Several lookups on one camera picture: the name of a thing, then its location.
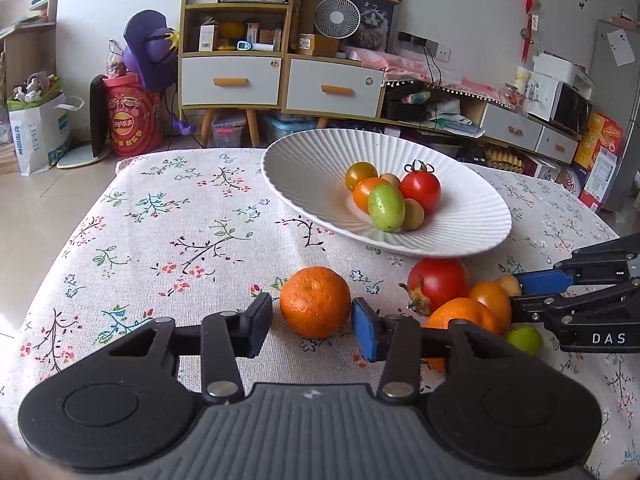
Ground white paper bag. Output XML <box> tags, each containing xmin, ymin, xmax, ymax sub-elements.
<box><xmin>7</xmin><ymin>91</ymin><xmax>86</xmax><ymax>177</ymax></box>

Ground orange cherry tomato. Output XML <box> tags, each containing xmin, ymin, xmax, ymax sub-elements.
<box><xmin>352</xmin><ymin>177</ymin><xmax>391</xmax><ymax>215</ymax></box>
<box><xmin>468</xmin><ymin>281</ymin><xmax>513</xmax><ymax>336</ymax></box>

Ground yellow egg tray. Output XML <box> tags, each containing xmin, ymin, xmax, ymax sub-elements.
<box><xmin>482</xmin><ymin>144</ymin><xmax>526</xmax><ymax>173</ymax></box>

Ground purple hat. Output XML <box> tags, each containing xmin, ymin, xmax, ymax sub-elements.
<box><xmin>122</xmin><ymin>9</ymin><xmax>180</xmax><ymax>92</ymax></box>

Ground clear storage box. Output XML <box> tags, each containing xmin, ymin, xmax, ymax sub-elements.
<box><xmin>211</xmin><ymin>112</ymin><xmax>249</xmax><ymax>148</ymax></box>

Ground low wooden cabinet white drawer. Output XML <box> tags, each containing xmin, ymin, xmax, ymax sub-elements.
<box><xmin>282</xmin><ymin>54</ymin><xmax>387</xmax><ymax>128</ymax></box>

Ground yellow cherry tomato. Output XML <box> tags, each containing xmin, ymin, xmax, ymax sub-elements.
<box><xmin>345</xmin><ymin>161</ymin><xmax>378</xmax><ymax>192</ymax></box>

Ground black bag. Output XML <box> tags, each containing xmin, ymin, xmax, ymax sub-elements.
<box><xmin>387</xmin><ymin>91</ymin><xmax>431</xmax><ymax>122</ymax></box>

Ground green jujube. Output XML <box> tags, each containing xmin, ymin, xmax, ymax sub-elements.
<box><xmin>504</xmin><ymin>325</ymin><xmax>544</xmax><ymax>357</ymax></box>
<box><xmin>367</xmin><ymin>184</ymin><xmax>407</xmax><ymax>233</ymax></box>

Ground wooden bookshelf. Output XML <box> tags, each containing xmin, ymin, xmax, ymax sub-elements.
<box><xmin>0</xmin><ymin>0</ymin><xmax>63</xmax><ymax>161</ymax></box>

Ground small mandarin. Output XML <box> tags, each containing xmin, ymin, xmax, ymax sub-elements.
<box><xmin>279</xmin><ymin>266</ymin><xmax>352</xmax><ymax>339</ymax></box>

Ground red hanging ornament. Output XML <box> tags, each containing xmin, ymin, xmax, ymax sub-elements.
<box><xmin>520</xmin><ymin>0</ymin><xmax>543</xmax><ymax>63</ymax></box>

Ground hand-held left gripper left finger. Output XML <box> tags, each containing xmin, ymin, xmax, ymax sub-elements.
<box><xmin>102</xmin><ymin>292</ymin><xmax>273</xmax><ymax>406</ymax></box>

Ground blue-lid storage box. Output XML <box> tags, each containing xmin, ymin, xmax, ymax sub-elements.
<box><xmin>262</xmin><ymin>114</ymin><xmax>318</xmax><ymax>146</ymax></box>

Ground black panel on white base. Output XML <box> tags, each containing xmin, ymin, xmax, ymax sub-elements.
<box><xmin>56</xmin><ymin>74</ymin><xmax>114</xmax><ymax>170</ymax></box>

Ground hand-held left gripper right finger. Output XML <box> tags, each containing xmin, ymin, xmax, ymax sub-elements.
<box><xmin>351</xmin><ymin>297</ymin><xmax>508</xmax><ymax>406</ymax></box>

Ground wall power socket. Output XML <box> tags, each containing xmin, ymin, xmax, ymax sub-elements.
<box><xmin>397</xmin><ymin>31</ymin><xmax>451</xmax><ymax>61</ymax></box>

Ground red snack bucket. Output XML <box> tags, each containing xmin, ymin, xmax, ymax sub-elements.
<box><xmin>102</xmin><ymin>72</ymin><xmax>165</xmax><ymax>157</ymax></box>

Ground large mandarin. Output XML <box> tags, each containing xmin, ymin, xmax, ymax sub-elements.
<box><xmin>422</xmin><ymin>297</ymin><xmax>501</xmax><ymax>373</ymax></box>

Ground clear bag of snacks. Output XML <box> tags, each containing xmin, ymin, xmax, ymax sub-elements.
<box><xmin>105</xmin><ymin>40</ymin><xmax>136</xmax><ymax>78</ymax></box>

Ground black microwave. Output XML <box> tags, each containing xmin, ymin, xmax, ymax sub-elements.
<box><xmin>550</xmin><ymin>81</ymin><xmax>593</xmax><ymax>135</ymax></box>

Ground small cardboard box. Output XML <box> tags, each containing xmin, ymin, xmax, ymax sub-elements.
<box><xmin>298</xmin><ymin>33</ymin><xmax>341</xmax><ymax>57</ymax></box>

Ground pile of white bags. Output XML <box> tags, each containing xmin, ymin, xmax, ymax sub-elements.
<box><xmin>430</xmin><ymin>97</ymin><xmax>486</xmax><ymax>138</ymax></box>

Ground bright red tomato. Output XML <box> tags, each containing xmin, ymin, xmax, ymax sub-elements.
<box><xmin>399</xmin><ymin>160</ymin><xmax>442</xmax><ymax>213</ymax></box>

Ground plush toy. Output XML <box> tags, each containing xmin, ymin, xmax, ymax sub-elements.
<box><xmin>12</xmin><ymin>71</ymin><xmax>61</xmax><ymax>103</ymax></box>

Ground white desk fan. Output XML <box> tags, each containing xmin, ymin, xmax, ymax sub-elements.
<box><xmin>315</xmin><ymin>0</ymin><xmax>362</xmax><ymax>57</ymax></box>

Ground orange carton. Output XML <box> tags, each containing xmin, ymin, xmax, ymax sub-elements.
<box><xmin>572</xmin><ymin>112</ymin><xmax>626</xmax><ymax>211</ymax></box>

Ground white printed carton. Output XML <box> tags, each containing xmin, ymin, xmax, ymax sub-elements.
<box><xmin>520</xmin><ymin>152</ymin><xmax>561</xmax><ymax>181</ymax></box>

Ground floral tablecloth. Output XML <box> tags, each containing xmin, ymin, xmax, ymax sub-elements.
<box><xmin>0</xmin><ymin>147</ymin><xmax>640</xmax><ymax>480</ymax></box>

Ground white ribbed plate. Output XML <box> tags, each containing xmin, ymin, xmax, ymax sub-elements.
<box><xmin>260</xmin><ymin>128</ymin><xmax>513</xmax><ymax>259</ymax></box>

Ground wooden shelf cabinet white drawer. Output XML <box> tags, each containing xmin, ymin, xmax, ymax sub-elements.
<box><xmin>177</xmin><ymin>0</ymin><xmax>297</xmax><ymax>148</ymax></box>

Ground framed cat picture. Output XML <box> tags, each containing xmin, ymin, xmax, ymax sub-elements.
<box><xmin>341</xmin><ymin>0</ymin><xmax>405</xmax><ymax>56</ymax></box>

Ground white printed box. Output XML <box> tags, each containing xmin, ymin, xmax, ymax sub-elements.
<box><xmin>525</xmin><ymin>70</ymin><xmax>561</xmax><ymax>121</ymax></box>

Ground grey refrigerator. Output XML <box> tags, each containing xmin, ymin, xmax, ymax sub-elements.
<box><xmin>580</xmin><ymin>20</ymin><xmax>640</xmax><ymax>213</ymax></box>

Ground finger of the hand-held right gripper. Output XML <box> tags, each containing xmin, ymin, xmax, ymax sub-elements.
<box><xmin>510</xmin><ymin>277</ymin><xmax>640</xmax><ymax>331</ymax></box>
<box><xmin>517</xmin><ymin>233</ymin><xmax>640</xmax><ymax>296</ymax></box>

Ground pink cloth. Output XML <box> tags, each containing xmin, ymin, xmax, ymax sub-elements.
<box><xmin>345</xmin><ymin>45</ymin><xmax>506</xmax><ymax>103</ymax></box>

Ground dark red tomato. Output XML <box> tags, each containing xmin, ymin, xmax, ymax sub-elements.
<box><xmin>399</xmin><ymin>256</ymin><xmax>471</xmax><ymax>317</ymax></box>

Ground cardboard tube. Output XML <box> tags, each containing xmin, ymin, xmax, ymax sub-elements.
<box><xmin>299</xmin><ymin>0</ymin><xmax>318</xmax><ymax>36</ymax></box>

